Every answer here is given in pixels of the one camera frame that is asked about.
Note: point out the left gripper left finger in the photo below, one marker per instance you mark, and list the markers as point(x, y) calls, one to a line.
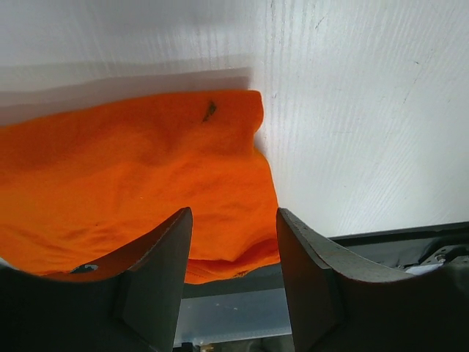
point(127, 300)

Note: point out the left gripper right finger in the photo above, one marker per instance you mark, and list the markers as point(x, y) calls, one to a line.
point(340, 301)

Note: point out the orange t shirt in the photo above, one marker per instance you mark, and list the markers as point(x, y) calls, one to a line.
point(78, 185)

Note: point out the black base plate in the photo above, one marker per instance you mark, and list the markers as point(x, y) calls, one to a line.
point(394, 248)

